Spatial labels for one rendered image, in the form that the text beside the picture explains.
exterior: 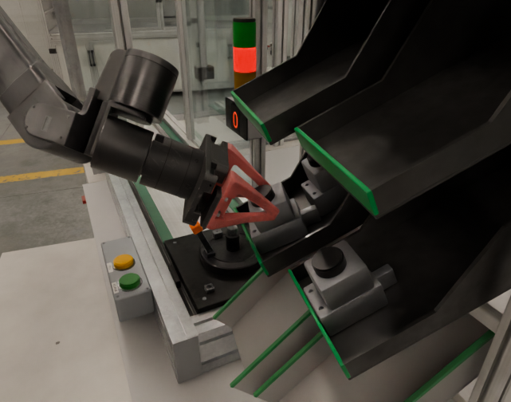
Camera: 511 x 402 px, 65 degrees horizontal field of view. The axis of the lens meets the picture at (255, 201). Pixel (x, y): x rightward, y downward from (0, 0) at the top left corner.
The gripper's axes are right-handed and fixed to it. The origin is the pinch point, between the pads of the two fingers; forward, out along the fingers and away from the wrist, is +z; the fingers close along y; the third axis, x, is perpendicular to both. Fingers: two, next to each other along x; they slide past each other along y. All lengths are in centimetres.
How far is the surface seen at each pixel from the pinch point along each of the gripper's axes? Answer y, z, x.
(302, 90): 4.0, -1.5, -12.5
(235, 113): 48.9, 1.9, 7.6
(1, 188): 258, -105, 211
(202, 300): 13.2, 3.9, 31.1
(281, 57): 120, 23, 3
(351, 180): -16.5, -2.2, -12.6
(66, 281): 34, -21, 57
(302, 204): 4.3, 6.2, 1.0
